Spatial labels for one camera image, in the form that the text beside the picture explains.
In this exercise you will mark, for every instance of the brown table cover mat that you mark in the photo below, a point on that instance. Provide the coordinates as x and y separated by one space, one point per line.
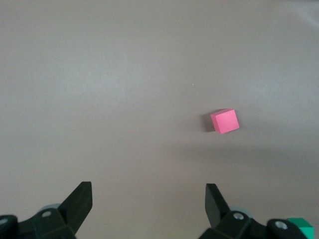
99 74

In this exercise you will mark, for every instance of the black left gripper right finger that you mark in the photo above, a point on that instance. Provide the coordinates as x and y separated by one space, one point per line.
224 224

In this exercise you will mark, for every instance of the green foam cube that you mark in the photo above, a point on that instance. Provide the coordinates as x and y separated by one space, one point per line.
307 232

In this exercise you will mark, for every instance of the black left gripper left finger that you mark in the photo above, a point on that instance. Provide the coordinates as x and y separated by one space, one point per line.
62 221

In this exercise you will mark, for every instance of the pink foam cube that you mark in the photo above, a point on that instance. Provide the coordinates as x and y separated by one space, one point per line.
226 122

